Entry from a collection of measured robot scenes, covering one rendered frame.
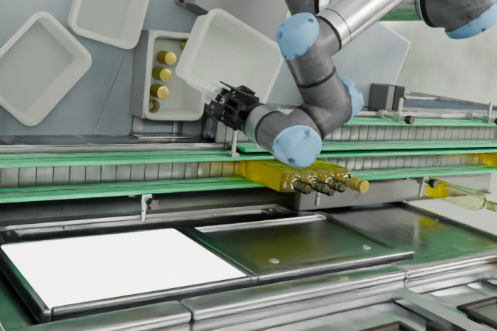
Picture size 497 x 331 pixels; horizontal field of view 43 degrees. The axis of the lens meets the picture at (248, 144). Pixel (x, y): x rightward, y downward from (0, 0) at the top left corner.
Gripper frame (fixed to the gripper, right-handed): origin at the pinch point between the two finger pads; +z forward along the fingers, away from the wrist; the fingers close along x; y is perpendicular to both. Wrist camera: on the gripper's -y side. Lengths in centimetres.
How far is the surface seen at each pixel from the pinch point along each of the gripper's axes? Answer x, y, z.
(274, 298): 28.4, -9.1, -33.6
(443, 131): -18, -106, 27
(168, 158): 19.4, -2.1, 11.5
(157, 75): 4.0, 0.4, 30.0
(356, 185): 6.7, -45.9, -4.8
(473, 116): -28, -117, 26
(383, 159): 0, -83, 24
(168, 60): -0.5, -0.4, 29.8
